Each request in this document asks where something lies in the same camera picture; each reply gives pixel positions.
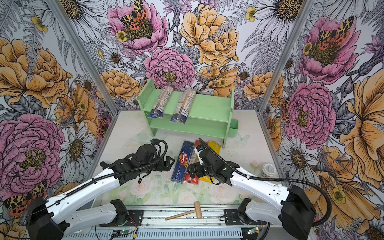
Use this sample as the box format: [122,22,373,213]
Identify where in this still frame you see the blue Barilla spaghetti bag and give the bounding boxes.
[171,141,195,184]

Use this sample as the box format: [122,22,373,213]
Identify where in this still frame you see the yellow spaghetti bag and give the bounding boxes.
[200,141,221,183]

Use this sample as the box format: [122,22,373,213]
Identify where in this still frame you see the red-ended clear spaghetti bag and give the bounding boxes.
[184,140,200,185]

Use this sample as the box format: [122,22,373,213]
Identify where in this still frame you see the clear spaghetti bag dark end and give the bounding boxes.
[149,85,175,119]

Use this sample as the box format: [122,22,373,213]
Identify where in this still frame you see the clear spaghetti bag white label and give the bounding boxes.
[171,89,197,124]

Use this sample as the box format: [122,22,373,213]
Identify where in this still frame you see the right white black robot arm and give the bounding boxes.
[187,145,316,240]

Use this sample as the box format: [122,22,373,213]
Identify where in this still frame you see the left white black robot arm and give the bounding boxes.
[27,139,168,240]

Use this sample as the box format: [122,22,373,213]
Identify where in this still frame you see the green wooden two-tier shelf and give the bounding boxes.
[137,79,234,148]

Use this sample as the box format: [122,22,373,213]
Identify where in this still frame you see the small wooden mallet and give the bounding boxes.
[165,202,203,221]

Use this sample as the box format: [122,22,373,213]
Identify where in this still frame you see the black handheld remote device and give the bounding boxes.
[100,162,113,170]

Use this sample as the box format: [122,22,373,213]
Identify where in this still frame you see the clear tape roll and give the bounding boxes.
[262,164,277,178]

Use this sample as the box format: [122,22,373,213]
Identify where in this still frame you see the left black corrugated cable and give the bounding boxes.
[44,138,169,208]

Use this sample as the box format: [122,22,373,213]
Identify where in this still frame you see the black corrugated cable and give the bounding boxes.
[44,138,169,208]
[198,137,332,227]

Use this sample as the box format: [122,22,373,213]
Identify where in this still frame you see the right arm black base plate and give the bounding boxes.
[224,209,267,226]

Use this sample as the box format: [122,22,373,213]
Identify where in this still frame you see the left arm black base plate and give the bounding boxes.
[100,210,144,227]

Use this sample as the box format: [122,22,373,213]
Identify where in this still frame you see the right black corrugated cable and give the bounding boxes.
[198,137,332,227]

